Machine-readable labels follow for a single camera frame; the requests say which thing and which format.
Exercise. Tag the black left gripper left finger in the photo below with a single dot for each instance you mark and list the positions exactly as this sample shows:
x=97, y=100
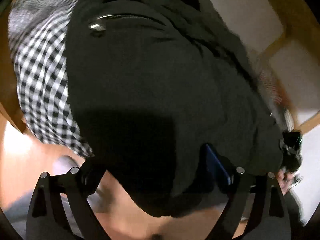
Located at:
x=46, y=216

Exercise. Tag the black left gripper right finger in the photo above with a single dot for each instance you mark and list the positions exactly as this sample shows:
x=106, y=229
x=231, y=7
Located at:
x=256, y=207

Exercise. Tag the dark green large jacket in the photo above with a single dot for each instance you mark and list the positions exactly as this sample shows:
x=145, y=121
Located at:
x=155, y=87

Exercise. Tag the grey floor mat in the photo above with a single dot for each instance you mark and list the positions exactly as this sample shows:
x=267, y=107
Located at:
x=13, y=222

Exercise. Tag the black white checkered bedsheet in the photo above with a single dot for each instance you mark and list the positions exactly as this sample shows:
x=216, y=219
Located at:
x=37, y=35

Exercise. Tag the wooden bunk bed frame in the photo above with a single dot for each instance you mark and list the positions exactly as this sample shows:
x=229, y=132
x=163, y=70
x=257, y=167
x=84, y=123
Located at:
x=299, y=24

